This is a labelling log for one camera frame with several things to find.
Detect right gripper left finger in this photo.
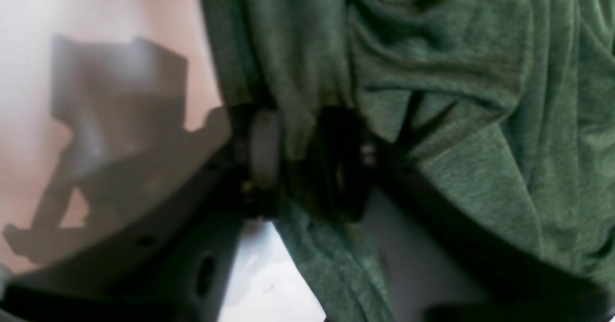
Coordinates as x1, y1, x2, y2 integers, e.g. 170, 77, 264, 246
1, 107, 283, 322

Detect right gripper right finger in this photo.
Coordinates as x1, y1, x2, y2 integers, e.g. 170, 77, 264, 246
314, 107, 614, 322

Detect dark green t-shirt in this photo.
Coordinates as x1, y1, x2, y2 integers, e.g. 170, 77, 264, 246
202, 0, 614, 322

